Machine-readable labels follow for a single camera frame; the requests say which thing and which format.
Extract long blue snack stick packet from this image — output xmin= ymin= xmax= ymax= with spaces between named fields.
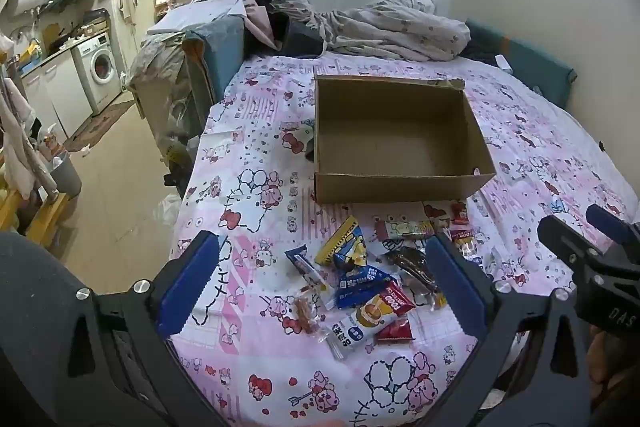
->
xmin=285 ymin=246 xmax=337 ymax=310

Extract grey trash bin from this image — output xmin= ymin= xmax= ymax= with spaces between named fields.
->
xmin=49 ymin=151 xmax=83 ymax=201

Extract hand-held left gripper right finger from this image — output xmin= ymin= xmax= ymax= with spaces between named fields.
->
xmin=424 ymin=233 xmax=604 ymax=427

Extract teal storage box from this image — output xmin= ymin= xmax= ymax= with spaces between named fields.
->
xmin=182 ymin=17 xmax=247 ymax=104

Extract black bag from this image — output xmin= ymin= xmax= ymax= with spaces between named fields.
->
xmin=277 ymin=13 xmax=326 ymax=56

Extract patterned floor rug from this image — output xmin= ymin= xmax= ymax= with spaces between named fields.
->
xmin=64 ymin=98 xmax=137 ymax=154

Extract teal cushion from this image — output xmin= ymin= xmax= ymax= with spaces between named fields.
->
xmin=465 ymin=19 xmax=577 ymax=108

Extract green pink candy packet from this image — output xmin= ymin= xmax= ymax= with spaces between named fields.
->
xmin=374 ymin=217 xmax=436 ymax=242

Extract small red triangular packet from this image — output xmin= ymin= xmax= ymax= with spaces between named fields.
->
xmin=376 ymin=314 xmax=415 ymax=342

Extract pink cartoon printed bedsheet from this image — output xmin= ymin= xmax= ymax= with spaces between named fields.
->
xmin=167 ymin=52 xmax=640 ymax=427

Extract dark brown snack packet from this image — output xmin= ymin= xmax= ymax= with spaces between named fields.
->
xmin=385 ymin=247 xmax=448 ymax=310

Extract cardboard box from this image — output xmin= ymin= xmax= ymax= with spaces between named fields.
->
xmin=312 ymin=74 xmax=497 ymax=204

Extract white plastic bag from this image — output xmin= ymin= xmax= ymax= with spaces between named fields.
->
xmin=151 ymin=193 xmax=182 ymax=229

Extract pink cloth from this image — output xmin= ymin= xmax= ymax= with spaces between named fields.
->
xmin=244 ymin=0 xmax=279 ymax=52

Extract yellow wooden stool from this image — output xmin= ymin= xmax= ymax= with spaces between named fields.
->
xmin=0 ymin=186 xmax=69 ymax=244

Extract red white rice cake packet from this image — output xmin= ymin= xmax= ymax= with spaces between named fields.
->
xmin=327 ymin=282 xmax=417 ymax=362

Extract yellow snack packet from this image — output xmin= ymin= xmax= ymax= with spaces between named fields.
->
xmin=314 ymin=216 xmax=368 ymax=270

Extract white flat box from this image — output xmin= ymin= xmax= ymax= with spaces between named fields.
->
xmin=149 ymin=0 xmax=249 ymax=36

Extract person's right hand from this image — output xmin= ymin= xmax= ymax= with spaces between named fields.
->
xmin=586 ymin=324 xmax=640 ymax=410

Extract clear wrapped brown snack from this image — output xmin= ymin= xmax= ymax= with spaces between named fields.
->
xmin=292 ymin=289 xmax=323 ymax=337

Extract plastic wrapped bundle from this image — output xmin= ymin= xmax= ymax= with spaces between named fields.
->
xmin=126 ymin=33 xmax=202 ymax=158

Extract crumpled floral blanket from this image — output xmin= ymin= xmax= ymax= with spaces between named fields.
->
xmin=272 ymin=0 xmax=473 ymax=62

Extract white floor cabinet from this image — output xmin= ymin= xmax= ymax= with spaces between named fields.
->
xmin=20 ymin=52 xmax=94 ymax=141

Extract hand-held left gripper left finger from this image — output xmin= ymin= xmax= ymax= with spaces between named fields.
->
xmin=65 ymin=229 xmax=231 ymax=427

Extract white washing machine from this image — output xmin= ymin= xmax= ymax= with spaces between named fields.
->
xmin=71 ymin=32 xmax=124 ymax=116

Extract small black object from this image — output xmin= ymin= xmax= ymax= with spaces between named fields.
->
xmin=301 ymin=126 xmax=317 ymax=161

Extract hanging pink clothes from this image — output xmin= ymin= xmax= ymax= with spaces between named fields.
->
xmin=0 ymin=76 xmax=57 ymax=198

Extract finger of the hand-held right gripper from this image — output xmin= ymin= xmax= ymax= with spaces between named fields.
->
xmin=537 ymin=213 xmax=604 ymax=279
xmin=586 ymin=203 xmax=640 ymax=254

